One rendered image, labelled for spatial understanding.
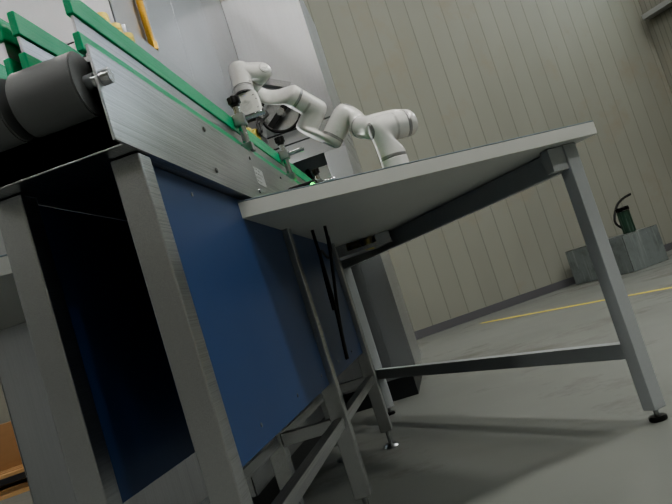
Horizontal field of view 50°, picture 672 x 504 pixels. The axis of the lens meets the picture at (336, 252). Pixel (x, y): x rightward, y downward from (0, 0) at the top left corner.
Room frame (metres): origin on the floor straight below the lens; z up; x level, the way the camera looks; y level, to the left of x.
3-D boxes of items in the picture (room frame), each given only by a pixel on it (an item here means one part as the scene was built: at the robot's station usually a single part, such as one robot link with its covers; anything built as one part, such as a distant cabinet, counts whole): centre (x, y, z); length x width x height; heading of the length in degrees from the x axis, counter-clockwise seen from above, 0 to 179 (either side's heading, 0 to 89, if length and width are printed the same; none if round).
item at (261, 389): (1.76, 0.19, 0.54); 1.59 x 0.18 x 0.43; 173
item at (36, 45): (1.73, 0.19, 0.93); 1.75 x 0.01 x 0.08; 173
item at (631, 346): (2.46, -0.30, 0.36); 1.51 x 0.09 x 0.71; 25
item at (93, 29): (1.72, 0.11, 0.93); 1.75 x 0.01 x 0.08; 173
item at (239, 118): (1.56, 0.09, 0.94); 0.07 x 0.04 x 0.13; 83
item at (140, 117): (2.48, 0.10, 0.81); 3.38 x 0.24 x 0.13; 173
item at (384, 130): (2.46, -0.30, 1.01); 0.13 x 0.10 x 0.16; 108
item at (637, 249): (7.33, -2.73, 0.37); 0.81 x 0.61 x 0.74; 25
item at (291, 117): (3.44, 0.05, 1.49); 0.21 x 0.05 x 0.21; 83
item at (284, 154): (2.01, 0.03, 0.94); 0.07 x 0.04 x 0.13; 83
